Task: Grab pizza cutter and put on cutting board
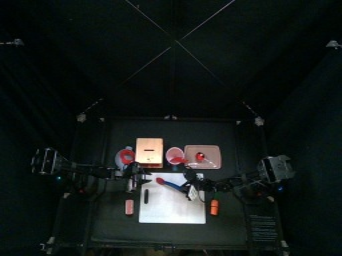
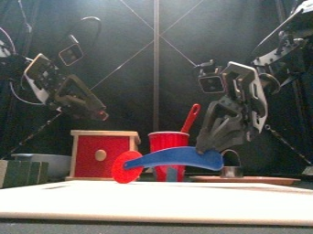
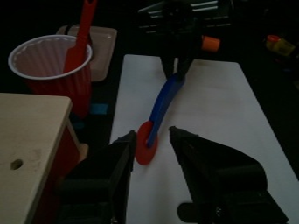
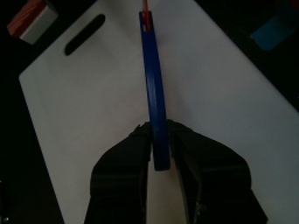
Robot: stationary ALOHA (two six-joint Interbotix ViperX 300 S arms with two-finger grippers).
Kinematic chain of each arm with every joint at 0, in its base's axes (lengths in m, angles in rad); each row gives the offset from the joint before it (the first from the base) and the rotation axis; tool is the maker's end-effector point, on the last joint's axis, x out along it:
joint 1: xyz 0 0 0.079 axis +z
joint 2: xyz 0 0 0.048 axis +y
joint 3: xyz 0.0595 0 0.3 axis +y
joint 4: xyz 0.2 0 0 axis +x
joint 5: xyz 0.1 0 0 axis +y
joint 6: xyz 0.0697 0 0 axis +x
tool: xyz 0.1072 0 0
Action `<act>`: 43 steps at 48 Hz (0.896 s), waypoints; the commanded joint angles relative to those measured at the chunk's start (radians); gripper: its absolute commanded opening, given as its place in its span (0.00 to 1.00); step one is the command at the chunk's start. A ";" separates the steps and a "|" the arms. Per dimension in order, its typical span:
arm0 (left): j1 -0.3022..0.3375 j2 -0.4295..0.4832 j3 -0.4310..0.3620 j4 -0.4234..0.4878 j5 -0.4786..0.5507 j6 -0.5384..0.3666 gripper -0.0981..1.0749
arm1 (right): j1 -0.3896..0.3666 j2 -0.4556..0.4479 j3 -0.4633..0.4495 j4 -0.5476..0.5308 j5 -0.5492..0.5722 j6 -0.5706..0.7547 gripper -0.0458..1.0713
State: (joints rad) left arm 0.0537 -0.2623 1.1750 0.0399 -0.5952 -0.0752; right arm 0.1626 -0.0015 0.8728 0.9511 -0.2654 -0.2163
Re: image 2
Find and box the red wooden drawer box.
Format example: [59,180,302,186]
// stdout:
[65,129,142,182]

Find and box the red ribbed plastic cup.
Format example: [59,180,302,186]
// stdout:
[149,131,192,183]

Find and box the thin diagonal frame wire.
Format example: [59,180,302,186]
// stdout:
[89,0,207,91]
[120,0,201,69]

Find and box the green box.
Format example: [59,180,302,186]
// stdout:
[0,159,50,189]

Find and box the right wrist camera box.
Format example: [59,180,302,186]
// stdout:
[197,59,227,95]

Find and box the grey plastic bin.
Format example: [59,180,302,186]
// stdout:
[10,153,74,179]

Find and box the grey vertical frame pole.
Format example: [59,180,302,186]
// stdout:
[152,0,162,133]

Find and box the red plastic utensil handle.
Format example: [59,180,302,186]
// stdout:
[180,102,203,134]

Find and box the black looped cable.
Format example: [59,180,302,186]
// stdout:
[61,16,104,57]

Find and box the thin black diagonal strut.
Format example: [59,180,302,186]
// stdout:
[0,111,66,160]
[264,123,313,167]

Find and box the flat brown wooden tray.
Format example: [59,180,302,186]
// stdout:
[189,175,303,186]

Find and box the blue pizza cutter red wheel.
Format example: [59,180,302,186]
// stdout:
[110,145,225,185]

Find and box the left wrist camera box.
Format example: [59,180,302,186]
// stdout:
[58,43,86,68]

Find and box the white cutting board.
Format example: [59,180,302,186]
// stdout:
[0,180,313,228]

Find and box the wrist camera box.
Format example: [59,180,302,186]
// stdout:
[197,59,227,95]
[58,43,86,68]

